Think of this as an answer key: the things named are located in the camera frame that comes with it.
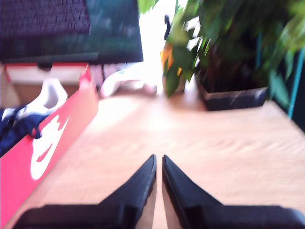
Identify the red Nike shoebox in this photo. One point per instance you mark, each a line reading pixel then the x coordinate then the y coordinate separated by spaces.
pixel 71 114

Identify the blue suede white-striped shoe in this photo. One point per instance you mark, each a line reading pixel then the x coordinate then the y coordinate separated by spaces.
pixel 51 95

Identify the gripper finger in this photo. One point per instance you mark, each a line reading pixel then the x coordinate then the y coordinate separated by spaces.
pixel 140 186
pixel 178 186

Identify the black square planter tray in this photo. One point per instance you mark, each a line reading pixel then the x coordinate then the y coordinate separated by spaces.
pixel 233 100

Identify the wide black computer monitor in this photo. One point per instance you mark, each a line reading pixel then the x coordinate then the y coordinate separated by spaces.
pixel 71 28

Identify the amber glass pump bottle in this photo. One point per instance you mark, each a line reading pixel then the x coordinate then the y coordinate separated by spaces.
pixel 166 55

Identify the green leafy potted plant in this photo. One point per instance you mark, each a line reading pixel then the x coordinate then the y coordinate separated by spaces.
pixel 226 35

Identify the teal metal frame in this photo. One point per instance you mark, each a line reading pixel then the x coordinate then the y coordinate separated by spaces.
pixel 296 83

